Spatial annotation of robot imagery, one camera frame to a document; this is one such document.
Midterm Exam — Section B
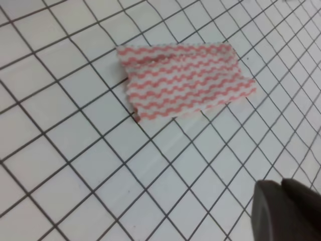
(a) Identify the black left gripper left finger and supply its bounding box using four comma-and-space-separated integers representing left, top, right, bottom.
251, 180, 320, 240

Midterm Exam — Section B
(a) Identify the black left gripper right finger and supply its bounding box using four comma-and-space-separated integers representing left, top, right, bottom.
281, 179, 320, 226

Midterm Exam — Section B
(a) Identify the pink wavy striped towel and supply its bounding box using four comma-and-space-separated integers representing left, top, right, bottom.
116, 43, 257, 121

